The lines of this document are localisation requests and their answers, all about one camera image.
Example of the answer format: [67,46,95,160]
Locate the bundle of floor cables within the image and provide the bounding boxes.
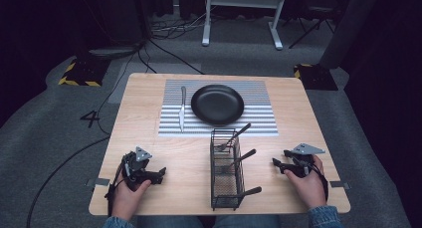
[145,5,217,75]

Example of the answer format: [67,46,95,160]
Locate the dark-handled cutlery piece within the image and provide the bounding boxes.
[228,185,263,200]

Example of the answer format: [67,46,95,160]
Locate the black yellow striped base plate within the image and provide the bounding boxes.
[293,63,339,92]
[58,56,111,88]

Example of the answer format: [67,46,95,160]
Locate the thick black floor cable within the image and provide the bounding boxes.
[25,135,111,228]

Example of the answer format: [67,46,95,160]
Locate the dark-handled spoon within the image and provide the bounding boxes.
[221,148,258,173]

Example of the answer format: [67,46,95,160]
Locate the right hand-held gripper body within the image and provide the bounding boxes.
[283,142,326,180]

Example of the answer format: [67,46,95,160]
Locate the black tripod stand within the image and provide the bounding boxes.
[288,4,336,50]

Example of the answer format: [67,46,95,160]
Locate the thin black floor cable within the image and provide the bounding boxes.
[95,38,148,136]

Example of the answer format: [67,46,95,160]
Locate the dark curtain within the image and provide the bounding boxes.
[318,0,382,70]

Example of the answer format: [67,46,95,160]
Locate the grey striped placemat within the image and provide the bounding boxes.
[157,79,280,138]

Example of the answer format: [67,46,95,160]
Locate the grey tape piece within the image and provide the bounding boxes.
[328,180,351,190]
[86,176,111,188]

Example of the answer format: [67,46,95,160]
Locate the person's left hand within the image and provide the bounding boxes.
[110,164,152,221]

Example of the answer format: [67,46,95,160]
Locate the person's right hand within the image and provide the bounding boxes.
[283,153,328,211]

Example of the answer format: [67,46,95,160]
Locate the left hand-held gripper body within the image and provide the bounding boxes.
[120,145,154,192]

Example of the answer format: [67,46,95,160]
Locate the silver table knife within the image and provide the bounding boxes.
[178,86,188,133]

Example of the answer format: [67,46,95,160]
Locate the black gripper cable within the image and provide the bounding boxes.
[105,162,127,217]
[310,161,330,202]

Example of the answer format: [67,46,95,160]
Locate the person's legs in jeans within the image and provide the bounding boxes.
[136,214,281,228]

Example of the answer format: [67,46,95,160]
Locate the black wire cutlery basket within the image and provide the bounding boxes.
[209,127,247,212]

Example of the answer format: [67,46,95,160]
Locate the dark-handled fork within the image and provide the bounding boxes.
[216,122,253,152]

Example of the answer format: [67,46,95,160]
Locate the black round plate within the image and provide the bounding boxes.
[190,84,246,125]

